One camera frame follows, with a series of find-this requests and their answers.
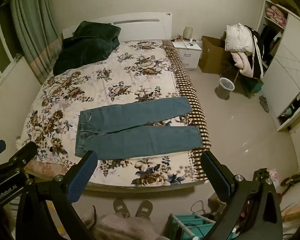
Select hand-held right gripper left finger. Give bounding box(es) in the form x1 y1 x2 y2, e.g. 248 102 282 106
15 150 98 240

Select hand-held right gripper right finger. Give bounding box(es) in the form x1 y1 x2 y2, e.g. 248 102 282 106
201 150 283 240

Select blue denim pants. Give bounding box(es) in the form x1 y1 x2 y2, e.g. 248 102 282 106
75 97 203 160

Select pink bed sheet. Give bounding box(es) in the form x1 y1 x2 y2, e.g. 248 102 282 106
27 160 74 178

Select person's left shoe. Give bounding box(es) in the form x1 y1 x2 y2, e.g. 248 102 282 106
113 199 131 218

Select person's shoe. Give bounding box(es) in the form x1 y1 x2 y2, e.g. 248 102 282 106
135 200 154 218
113 199 131 218

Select teal plastic crate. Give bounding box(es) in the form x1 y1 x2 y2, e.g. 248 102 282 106
169 214 223 240

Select person's grey clothing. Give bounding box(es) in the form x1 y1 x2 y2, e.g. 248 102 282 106
80 205 163 240

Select person's right shoe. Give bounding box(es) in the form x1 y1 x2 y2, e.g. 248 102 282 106
135 200 154 218

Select grey shoes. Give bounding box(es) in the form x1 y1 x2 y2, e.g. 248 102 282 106
259 95 270 113

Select grey trash bin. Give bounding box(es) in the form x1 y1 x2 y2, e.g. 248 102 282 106
217 77 235 99

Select window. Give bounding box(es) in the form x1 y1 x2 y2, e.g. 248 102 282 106
0 10 18 88

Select dark chair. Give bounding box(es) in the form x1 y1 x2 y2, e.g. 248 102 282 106
234 67 263 98

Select floral printed blanket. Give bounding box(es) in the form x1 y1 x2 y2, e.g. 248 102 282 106
16 40 212 188

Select pink garment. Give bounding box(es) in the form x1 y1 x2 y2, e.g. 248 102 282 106
231 51 256 78

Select cardboard box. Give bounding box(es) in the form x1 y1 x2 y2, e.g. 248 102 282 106
198 35 232 74

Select white nightstand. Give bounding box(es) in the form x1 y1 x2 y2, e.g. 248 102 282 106
172 40 203 71

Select green curtain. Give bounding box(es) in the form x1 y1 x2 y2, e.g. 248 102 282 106
9 0 63 85

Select dark green blanket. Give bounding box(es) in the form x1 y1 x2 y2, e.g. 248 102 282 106
52 21 122 75

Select white wardrobe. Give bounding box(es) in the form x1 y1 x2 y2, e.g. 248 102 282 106
255 0 300 132

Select cylindrical table lamp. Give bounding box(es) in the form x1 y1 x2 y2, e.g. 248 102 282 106
183 26 193 42

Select pink floral bedding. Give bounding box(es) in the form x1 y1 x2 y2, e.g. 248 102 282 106
265 6 288 27

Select black cable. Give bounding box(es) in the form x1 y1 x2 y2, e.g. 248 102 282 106
190 200 217 222

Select white bed frame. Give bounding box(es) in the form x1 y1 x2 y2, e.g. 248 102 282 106
25 12 210 193

